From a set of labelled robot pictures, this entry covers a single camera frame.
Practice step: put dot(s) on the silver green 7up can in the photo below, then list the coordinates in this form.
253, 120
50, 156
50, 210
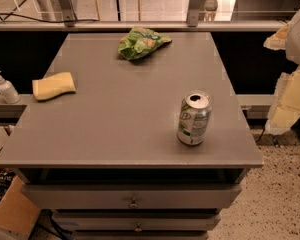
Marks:
196, 108

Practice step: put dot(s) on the top grey drawer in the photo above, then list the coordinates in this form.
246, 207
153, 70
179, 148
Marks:
198, 196

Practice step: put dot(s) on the grey metal railing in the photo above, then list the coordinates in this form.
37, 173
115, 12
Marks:
107, 15

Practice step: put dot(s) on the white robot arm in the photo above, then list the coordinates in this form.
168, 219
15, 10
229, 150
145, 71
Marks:
285, 109

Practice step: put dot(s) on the grey drawer cabinet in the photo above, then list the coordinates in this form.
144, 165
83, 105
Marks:
120, 126

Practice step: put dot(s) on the grey drawer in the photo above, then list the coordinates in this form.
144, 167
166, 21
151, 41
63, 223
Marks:
140, 221
198, 196

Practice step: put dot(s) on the white pump bottle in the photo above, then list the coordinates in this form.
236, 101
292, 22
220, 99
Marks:
8, 91

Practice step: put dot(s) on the green chip bag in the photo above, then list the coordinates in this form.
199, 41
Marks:
140, 42

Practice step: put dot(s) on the yellow sponge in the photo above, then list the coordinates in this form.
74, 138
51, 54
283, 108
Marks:
53, 86

